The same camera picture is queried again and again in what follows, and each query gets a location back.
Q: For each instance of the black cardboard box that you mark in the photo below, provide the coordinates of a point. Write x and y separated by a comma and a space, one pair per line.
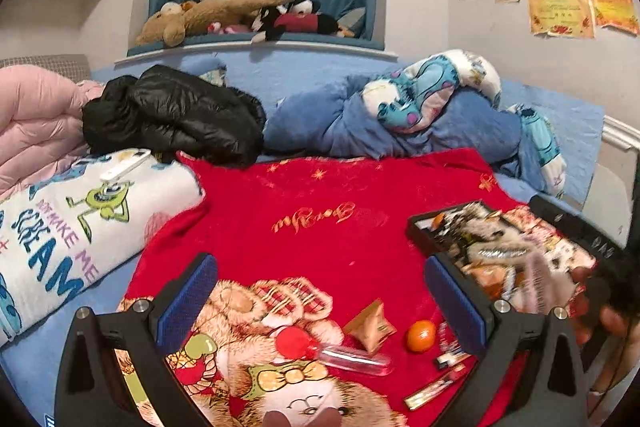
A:
417, 229

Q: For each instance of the grey fabric headboard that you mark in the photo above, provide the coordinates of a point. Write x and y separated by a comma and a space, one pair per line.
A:
50, 66

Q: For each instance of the gold snack packet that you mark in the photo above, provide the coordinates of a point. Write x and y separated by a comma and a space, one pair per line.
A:
372, 327

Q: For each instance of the blue cartoon print quilt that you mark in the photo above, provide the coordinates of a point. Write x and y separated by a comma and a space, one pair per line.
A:
325, 127

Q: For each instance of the orange white plush toy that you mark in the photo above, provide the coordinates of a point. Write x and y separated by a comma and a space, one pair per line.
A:
346, 31

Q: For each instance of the tangerine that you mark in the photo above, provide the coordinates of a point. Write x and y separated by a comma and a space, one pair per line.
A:
420, 336

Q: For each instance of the black red mouse plush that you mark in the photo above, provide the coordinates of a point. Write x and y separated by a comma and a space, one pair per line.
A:
300, 22

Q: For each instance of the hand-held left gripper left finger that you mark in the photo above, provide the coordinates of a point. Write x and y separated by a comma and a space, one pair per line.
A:
187, 297

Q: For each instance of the brown plush dog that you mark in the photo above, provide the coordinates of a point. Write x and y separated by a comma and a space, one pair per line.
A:
220, 9

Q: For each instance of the large yellow wall certificate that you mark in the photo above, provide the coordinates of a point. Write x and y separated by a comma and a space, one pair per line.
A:
560, 12

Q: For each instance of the white lip balm tube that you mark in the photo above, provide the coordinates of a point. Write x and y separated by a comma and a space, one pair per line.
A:
450, 359

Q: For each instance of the person's right hand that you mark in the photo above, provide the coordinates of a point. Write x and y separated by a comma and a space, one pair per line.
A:
607, 322

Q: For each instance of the blue window ledge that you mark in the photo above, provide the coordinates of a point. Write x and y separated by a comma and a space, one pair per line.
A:
250, 49

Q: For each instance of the pink comforter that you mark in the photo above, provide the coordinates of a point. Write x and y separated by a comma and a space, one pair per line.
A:
35, 117

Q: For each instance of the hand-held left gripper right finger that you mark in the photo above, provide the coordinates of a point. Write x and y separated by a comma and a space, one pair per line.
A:
452, 302

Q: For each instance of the red bear print blanket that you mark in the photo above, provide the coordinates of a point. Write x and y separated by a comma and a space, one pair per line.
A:
320, 187

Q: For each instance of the clear plastic tube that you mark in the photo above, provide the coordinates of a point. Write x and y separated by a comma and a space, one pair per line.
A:
355, 359

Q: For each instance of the orange wall certificate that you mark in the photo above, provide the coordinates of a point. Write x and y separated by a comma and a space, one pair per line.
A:
615, 11

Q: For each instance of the white monster print blanket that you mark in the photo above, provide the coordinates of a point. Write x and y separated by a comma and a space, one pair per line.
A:
60, 232

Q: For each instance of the black puffer jacket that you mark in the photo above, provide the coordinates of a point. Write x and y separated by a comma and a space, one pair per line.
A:
175, 112

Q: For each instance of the pink white small plush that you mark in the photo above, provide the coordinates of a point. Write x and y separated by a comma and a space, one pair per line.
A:
227, 28

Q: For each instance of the white remote control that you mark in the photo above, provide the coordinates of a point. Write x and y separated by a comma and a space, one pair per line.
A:
125, 163

